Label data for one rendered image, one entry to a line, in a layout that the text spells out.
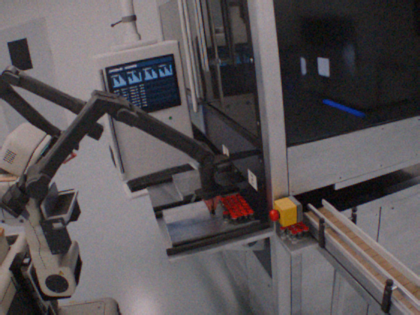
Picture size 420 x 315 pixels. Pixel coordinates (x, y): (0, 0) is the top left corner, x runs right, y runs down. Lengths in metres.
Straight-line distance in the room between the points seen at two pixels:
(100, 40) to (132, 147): 4.60
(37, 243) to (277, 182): 1.00
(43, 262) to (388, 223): 1.50
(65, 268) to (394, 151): 1.43
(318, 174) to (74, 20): 5.75
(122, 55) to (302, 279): 1.45
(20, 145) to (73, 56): 5.32
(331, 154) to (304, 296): 0.66
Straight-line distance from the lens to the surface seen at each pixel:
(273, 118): 1.21
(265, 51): 1.16
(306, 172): 1.34
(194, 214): 1.57
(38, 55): 6.73
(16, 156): 1.42
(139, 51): 2.09
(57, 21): 6.68
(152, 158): 2.21
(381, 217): 1.68
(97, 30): 6.63
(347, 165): 1.43
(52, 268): 1.62
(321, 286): 1.70
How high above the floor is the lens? 1.67
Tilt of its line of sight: 22 degrees down
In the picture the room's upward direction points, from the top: 8 degrees counter-clockwise
